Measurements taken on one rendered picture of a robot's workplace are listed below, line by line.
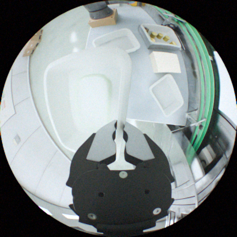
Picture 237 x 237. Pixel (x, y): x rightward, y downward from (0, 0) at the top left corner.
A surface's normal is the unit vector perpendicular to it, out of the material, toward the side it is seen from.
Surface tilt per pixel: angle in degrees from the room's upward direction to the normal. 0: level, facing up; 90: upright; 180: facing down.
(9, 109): 90
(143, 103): 0
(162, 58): 0
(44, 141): 90
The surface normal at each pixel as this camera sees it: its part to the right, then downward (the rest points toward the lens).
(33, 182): 0.96, -0.19
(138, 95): -0.10, 0.47
